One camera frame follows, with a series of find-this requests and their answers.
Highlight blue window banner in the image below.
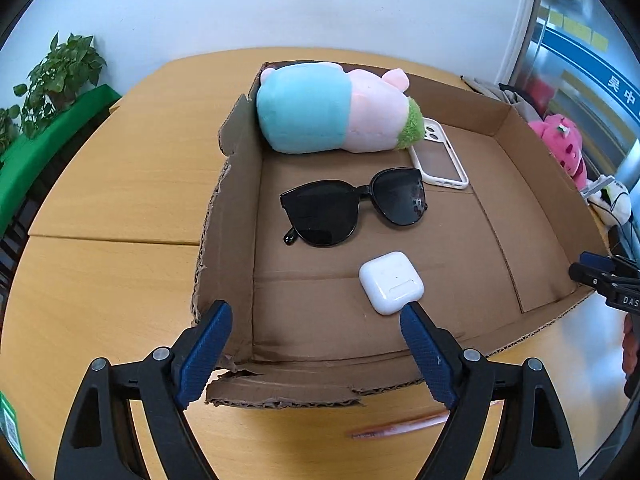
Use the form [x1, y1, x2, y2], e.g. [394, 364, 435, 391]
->
[541, 29, 640, 127]

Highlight teal and pink plush toy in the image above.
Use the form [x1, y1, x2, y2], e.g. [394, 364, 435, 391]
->
[256, 61, 427, 154]

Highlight green packet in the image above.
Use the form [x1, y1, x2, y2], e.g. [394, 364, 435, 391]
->
[0, 391, 27, 467]

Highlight white phone case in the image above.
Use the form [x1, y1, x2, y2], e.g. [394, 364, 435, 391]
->
[407, 117, 470, 190]

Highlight person's right hand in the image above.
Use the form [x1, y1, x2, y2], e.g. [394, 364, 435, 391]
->
[622, 316, 640, 397]

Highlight red item behind glass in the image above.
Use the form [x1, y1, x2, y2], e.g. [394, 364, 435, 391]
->
[525, 77, 557, 107]

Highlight orange pen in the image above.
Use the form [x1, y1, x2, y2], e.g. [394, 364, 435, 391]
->
[346, 412, 449, 439]

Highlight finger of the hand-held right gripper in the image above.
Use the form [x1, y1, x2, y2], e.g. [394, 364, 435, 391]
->
[579, 251, 640, 281]
[569, 263, 640, 312]

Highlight white earbuds case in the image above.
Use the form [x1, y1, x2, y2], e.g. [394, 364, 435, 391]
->
[359, 251, 425, 316]

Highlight pink strawberry plush toy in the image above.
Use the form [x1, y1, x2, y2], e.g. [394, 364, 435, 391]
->
[528, 113, 589, 189]

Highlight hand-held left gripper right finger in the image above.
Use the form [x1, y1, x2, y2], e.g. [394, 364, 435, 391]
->
[399, 301, 582, 480]

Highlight beige cloth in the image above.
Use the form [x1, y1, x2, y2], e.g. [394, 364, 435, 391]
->
[461, 75, 537, 122]

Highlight brown cardboard box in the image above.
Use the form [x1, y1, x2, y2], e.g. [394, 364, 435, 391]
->
[190, 62, 614, 408]

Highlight green potted plant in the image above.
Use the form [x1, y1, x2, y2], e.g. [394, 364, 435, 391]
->
[0, 32, 107, 156]

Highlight white plush toy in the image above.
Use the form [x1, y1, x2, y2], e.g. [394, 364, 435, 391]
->
[585, 175, 632, 227]

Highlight black sunglasses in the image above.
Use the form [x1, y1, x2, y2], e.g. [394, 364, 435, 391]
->
[279, 167, 431, 249]

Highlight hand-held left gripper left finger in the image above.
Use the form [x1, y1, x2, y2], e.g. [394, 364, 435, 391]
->
[54, 300, 234, 480]

